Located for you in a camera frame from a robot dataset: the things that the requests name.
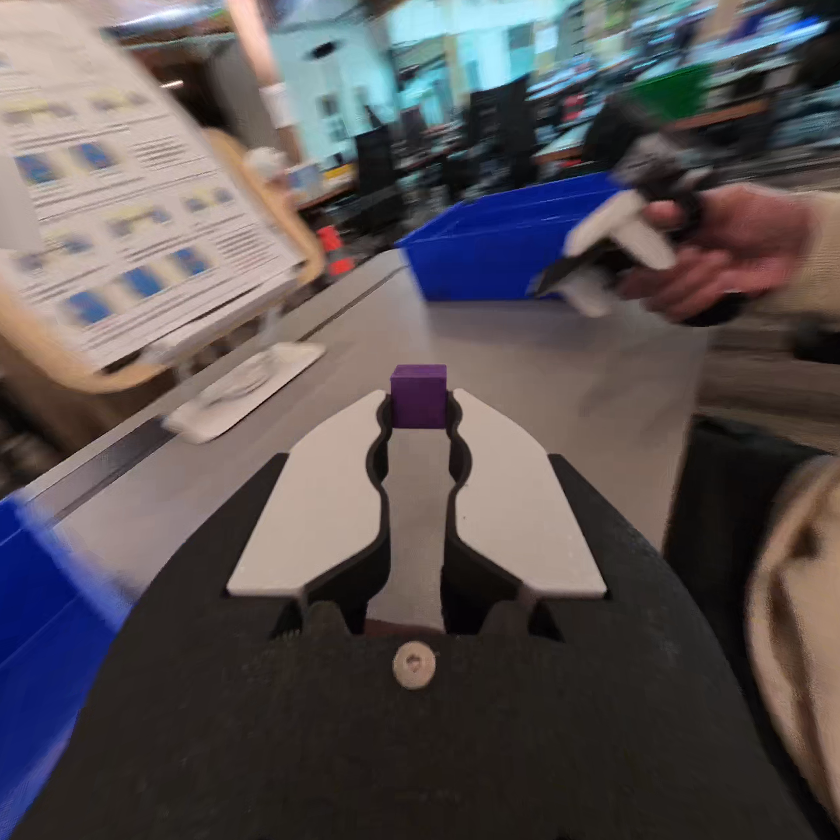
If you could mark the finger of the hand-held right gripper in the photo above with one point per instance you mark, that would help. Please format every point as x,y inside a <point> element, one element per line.
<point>610,220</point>
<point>584,289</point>

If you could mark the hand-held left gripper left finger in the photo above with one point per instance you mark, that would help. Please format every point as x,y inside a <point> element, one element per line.
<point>308,518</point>

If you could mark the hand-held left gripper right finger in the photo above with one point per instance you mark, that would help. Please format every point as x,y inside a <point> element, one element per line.
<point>525,518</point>

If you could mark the blue plastic bin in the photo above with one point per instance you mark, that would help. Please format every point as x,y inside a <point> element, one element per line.
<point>39,623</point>
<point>485,256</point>

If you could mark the purple wooden cube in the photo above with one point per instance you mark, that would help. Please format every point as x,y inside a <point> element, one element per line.
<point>418,397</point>

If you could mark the person's right forearm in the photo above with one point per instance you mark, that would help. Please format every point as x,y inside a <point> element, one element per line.
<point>820,249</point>

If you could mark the person's right hand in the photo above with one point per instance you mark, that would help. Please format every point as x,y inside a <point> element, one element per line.
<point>741,243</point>

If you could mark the green plastic crate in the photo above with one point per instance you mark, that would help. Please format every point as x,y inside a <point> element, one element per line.
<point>673,92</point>

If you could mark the black office chair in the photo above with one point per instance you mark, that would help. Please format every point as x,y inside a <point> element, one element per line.
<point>377,177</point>
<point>505,128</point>

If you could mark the orange traffic cone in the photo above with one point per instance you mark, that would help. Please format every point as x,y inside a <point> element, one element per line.
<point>334,253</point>

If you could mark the tan fabric cover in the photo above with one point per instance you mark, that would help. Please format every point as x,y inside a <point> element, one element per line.
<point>39,420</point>

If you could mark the printed instruction sheet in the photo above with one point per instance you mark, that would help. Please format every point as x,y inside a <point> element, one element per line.
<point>131,197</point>

